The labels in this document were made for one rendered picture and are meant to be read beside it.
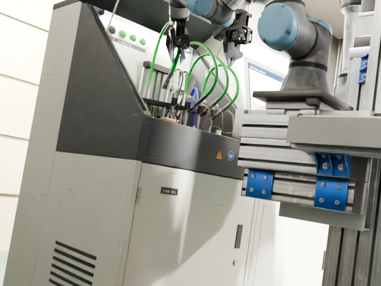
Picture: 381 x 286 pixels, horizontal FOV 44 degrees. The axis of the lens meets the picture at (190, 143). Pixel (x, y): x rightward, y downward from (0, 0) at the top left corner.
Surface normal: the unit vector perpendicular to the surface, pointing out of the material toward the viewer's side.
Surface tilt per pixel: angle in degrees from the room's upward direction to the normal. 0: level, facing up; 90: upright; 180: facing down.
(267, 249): 90
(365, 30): 90
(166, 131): 90
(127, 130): 90
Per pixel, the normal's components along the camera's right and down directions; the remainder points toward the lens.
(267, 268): 0.69, 0.04
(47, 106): -0.71, -0.17
